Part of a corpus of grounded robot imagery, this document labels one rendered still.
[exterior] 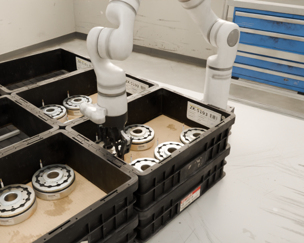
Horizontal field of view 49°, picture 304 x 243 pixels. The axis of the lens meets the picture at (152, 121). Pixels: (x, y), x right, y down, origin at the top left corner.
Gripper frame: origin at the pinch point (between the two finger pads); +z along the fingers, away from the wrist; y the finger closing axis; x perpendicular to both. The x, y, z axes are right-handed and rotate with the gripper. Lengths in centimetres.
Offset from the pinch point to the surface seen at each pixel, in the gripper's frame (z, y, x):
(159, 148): -0.5, -6.2, -11.0
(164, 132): 2.3, 2.6, -21.3
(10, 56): 81, 338, -86
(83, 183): 2.4, -2.6, 11.6
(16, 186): -0.8, 3.4, 26.0
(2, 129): 2.5, 37.1, 17.5
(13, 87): 2, 67, 2
